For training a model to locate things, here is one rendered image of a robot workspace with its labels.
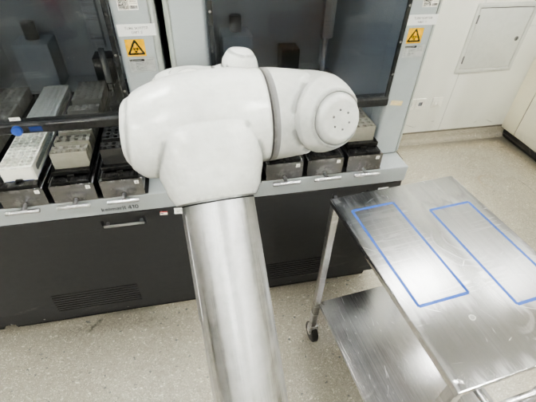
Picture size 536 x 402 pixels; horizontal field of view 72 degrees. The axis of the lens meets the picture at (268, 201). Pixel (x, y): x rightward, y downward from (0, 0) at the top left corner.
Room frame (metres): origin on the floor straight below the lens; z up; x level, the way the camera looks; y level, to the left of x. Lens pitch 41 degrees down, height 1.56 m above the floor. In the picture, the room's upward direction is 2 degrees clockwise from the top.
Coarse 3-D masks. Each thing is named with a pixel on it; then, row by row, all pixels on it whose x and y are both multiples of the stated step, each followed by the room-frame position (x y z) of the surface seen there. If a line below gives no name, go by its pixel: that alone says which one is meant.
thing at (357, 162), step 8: (344, 144) 1.20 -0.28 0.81; (344, 152) 1.16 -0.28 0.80; (352, 152) 1.13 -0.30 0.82; (360, 152) 1.13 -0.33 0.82; (368, 152) 1.14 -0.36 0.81; (376, 152) 1.15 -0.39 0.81; (344, 160) 1.15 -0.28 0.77; (352, 160) 1.12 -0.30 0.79; (360, 160) 1.13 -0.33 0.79; (368, 160) 1.14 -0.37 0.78; (376, 160) 1.14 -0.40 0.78; (352, 168) 1.12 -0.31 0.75; (360, 168) 1.13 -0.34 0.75; (368, 168) 1.14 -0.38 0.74; (376, 168) 1.15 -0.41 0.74; (360, 176) 1.08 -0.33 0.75
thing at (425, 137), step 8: (456, 128) 2.61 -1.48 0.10; (464, 128) 2.63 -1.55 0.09; (472, 128) 2.65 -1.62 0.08; (480, 128) 2.67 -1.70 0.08; (488, 128) 2.68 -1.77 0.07; (496, 128) 2.70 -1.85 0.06; (408, 136) 2.53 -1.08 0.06; (416, 136) 2.54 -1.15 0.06; (424, 136) 2.56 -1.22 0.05; (432, 136) 2.57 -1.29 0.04; (440, 136) 2.59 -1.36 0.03; (448, 136) 2.61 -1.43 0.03; (456, 136) 2.62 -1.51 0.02; (464, 136) 2.63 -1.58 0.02; (472, 136) 2.65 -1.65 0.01; (480, 136) 2.66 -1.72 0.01; (488, 136) 2.67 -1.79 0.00; (496, 136) 2.68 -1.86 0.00; (400, 144) 2.50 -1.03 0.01; (408, 144) 2.51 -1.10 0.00; (416, 144) 2.51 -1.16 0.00
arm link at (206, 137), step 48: (144, 96) 0.42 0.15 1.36; (192, 96) 0.42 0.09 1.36; (240, 96) 0.43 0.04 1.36; (144, 144) 0.38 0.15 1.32; (192, 144) 0.38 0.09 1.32; (240, 144) 0.39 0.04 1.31; (192, 192) 0.35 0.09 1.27; (240, 192) 0.36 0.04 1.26; (192, 240) 0.32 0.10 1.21; (240, 240) 0.32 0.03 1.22; (240, 288) 0.28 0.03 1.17; (240, 336) 0.24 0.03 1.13; (240, 384) 0.19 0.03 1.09
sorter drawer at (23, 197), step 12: (48, 156) 1.05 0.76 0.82; (48, 168) 0.99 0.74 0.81; (24, 180) 0.91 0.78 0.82; (36, 180) 0.91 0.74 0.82; (48, 180) 0.95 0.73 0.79; (0, 192) 0.86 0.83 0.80; (12, 192) 0.87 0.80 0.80; (24, 192) 0.88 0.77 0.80; (36, 192) 0.89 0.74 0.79; (48, 192) 0.92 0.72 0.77; (12, 204) 0.87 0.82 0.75; (24, 204) 0.87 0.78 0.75; (36, 204) 0.88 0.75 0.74
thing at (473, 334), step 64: (384, 192) 0.91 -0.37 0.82; (448, 192) 0.92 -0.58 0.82; (384, 256) 0.64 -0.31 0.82; (448, 256) 0.65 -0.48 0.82; (512, 256) 0.66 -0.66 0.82; (384, 320) 0.78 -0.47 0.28; (448, 320) 0.46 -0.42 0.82; (512, 320) 0.47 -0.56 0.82; (384, 384) 0.54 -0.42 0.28; (448, 384) 0.32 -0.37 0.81
